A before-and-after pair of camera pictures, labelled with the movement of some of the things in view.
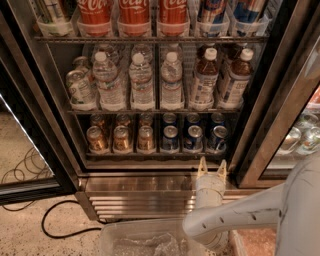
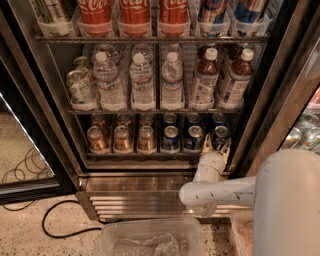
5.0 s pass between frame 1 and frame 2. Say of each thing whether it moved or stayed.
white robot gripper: moved
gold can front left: stayed
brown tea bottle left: stayed
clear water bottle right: stayed
